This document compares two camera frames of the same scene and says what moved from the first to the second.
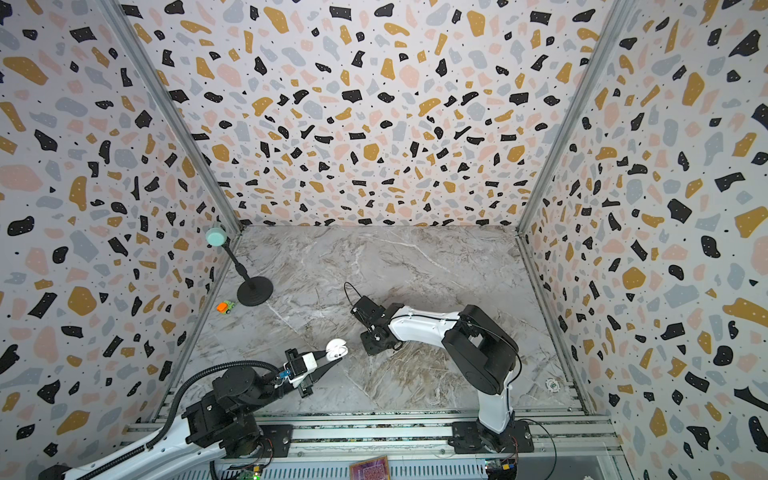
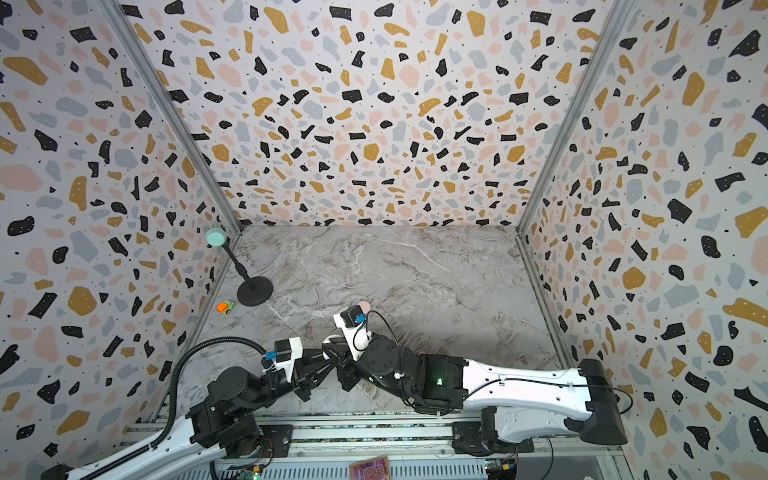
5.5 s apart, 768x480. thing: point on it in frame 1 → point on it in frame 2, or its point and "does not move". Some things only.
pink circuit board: (372, 469) does not move
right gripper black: (372, 324) → (347, 358)
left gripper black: (307, 388) does not move
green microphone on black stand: (255, 290) does not move
